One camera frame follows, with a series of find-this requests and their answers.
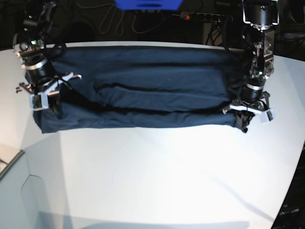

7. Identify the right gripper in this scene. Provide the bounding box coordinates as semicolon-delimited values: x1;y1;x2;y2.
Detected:
15;72;82;117

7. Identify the dark navy t-shirt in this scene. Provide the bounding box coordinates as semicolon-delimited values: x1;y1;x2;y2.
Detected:
32;47;244;134

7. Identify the black device with label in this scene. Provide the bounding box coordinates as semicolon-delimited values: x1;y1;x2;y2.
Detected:
271;205;305;229

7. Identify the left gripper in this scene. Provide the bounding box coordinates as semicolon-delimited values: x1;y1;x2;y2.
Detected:
228;92;270;133

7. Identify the blue plastic bin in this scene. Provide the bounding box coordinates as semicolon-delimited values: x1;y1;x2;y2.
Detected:
114;0;183;10

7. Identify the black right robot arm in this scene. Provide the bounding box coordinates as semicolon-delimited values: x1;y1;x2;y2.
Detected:
13;0;81;115

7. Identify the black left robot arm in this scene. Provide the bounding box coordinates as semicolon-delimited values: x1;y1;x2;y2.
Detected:
223;0;280;133

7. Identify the grey looped cable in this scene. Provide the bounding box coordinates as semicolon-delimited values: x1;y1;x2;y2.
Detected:
99;4;167;35

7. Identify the black power strip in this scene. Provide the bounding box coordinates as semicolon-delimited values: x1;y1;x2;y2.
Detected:
180;12;227;23

